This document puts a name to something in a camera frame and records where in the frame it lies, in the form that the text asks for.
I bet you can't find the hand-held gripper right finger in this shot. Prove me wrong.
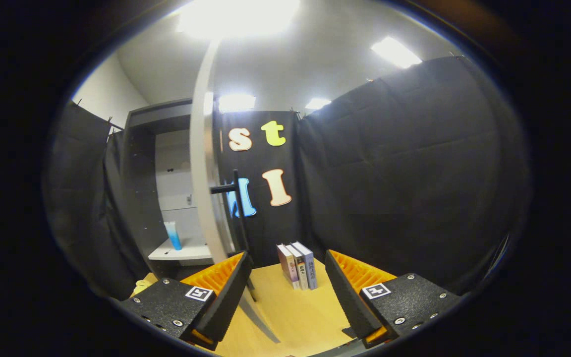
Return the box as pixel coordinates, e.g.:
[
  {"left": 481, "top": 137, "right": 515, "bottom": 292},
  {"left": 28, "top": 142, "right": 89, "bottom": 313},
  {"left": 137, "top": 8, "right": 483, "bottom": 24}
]
[{"left": 324, "top": 249, "right": 464, "bottom": 349}]

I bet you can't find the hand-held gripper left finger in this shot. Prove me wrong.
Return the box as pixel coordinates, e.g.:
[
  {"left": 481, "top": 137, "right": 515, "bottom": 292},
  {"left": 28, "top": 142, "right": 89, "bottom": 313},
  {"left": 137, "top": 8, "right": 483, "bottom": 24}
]
[{"left": 117, "top": 250, "right": 252, "bottom": 350}]

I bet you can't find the white and blue tube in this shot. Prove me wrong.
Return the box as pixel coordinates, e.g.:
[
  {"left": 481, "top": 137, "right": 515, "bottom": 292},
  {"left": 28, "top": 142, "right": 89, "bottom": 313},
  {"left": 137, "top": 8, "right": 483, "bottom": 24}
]
[{"left": 164, "top": 221, "right": 183, "bottom": 251}]

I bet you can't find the black door handle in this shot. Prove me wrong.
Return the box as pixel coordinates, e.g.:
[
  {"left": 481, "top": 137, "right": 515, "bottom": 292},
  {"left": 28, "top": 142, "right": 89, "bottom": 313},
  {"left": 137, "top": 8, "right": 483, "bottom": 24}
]
[{"left": 210, "top": 170, "right": 257, "bottom": 302}]

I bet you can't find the grey blue book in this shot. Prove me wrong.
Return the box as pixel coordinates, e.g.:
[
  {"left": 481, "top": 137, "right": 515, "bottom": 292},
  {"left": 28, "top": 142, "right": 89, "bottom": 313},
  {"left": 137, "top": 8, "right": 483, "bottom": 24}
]
[{"left": 291, "top": 241, "right": 318, "bottom": 290}]

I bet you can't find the white book with yellow spine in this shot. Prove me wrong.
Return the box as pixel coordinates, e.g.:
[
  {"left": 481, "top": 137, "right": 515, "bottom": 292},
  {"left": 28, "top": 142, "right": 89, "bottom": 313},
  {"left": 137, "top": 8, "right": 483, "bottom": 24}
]
[{"left": 285, "top": 243, "right": 310, "bottom": 291}]

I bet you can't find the white cabinet shelf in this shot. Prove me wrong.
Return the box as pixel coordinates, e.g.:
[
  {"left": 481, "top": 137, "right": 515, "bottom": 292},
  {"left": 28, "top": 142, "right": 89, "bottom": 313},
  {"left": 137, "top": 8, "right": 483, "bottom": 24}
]
[{"left": 148, "top": 237, "right": 214, "bottom": 262}]

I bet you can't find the pink purple book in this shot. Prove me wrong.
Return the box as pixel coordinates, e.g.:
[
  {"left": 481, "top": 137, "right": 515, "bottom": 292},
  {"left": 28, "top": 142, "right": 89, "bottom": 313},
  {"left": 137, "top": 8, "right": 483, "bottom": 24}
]
[{"left": 276, "top": 243, "right": 300, "bottom": 290}]

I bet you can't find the dark grey cabinet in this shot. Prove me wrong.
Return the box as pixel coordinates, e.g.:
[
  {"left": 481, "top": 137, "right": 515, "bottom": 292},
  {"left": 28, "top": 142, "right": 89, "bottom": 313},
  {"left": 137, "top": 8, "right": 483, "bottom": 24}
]
[{"left": 119, "top": 98, "right": 217, "bottom": 278}]

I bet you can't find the long ceiling light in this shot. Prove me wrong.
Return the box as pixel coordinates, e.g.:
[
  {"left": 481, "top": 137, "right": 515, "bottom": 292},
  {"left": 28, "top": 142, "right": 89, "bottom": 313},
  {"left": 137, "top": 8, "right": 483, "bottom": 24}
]
[{"left": 371, "top": 36, "right": 422, "bottom": 69}]

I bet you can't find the large ceiling light panel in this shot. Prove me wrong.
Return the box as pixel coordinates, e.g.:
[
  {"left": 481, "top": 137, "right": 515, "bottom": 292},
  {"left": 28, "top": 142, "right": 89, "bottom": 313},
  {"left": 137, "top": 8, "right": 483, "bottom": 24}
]
[{"left": 176, "top": 0, "right": 301, "bottom": 40}]

